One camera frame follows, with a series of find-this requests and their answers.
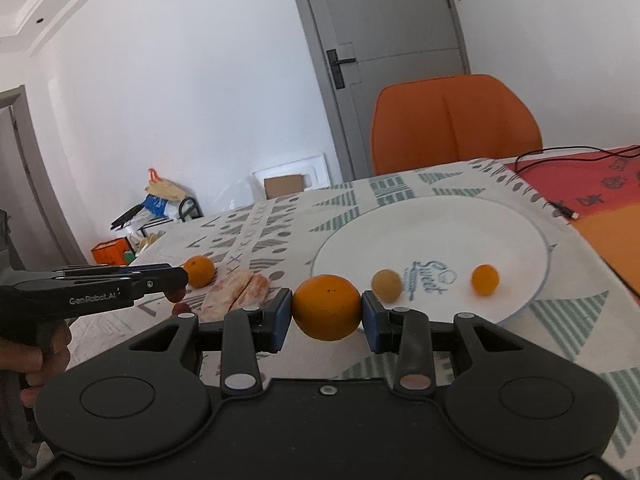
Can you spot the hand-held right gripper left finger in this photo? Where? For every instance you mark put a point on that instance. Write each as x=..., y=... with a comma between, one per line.
x=283, y=321

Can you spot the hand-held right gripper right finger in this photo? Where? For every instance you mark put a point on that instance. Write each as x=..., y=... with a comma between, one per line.
x=370, y=324

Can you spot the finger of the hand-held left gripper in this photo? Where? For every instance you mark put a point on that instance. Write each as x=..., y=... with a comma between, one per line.
x=162, y=280
x=110, y=270

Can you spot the dark red plum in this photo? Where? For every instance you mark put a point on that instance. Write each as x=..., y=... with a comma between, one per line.
x=181, y=308

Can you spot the yellow-brown round fruit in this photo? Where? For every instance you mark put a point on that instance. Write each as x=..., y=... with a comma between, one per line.
x=386, y=285

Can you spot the large orange with dark specks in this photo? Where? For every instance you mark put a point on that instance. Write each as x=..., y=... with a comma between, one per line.
x=327, y=307

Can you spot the white round plate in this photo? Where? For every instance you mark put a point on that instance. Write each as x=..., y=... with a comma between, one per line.
x=450, y=240

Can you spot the small orange kumquat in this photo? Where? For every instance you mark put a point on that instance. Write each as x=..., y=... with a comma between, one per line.
x=485, y=280

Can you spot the person's left hand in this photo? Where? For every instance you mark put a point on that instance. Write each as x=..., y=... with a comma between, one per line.
x=47, y=362

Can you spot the orange box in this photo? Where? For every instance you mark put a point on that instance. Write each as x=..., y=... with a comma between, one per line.
x=110, y=252

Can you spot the black folded tool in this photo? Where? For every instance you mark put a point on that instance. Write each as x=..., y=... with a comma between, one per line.
x=127, y=216

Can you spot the blue plastic bag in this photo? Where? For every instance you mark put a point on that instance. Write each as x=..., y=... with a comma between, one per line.
x=155, y=205

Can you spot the patterned white green tablecloth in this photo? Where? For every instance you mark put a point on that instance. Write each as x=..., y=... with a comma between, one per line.
x=280, y=230

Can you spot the grey clothing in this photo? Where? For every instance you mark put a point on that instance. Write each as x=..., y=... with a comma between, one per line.
x=15, y=430

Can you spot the brown cardboard piece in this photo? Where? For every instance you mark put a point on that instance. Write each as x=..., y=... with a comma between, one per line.
x=284, y=186

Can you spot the white foam packaging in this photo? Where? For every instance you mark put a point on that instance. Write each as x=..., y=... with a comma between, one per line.
x=315, y=170

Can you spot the orange chair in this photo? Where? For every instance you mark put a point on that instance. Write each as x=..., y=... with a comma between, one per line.
x=450, y=125

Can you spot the red and orange mat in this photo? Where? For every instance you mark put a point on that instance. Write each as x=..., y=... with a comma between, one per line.
x=605, y=220

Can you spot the grey door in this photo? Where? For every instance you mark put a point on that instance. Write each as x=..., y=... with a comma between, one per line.
x=390, y=35

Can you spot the black round metal frame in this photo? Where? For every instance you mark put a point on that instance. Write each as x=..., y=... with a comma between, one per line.
x=190, y=209

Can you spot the grey side door frame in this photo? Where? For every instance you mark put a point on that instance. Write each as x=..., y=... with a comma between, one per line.
x=30, y=170

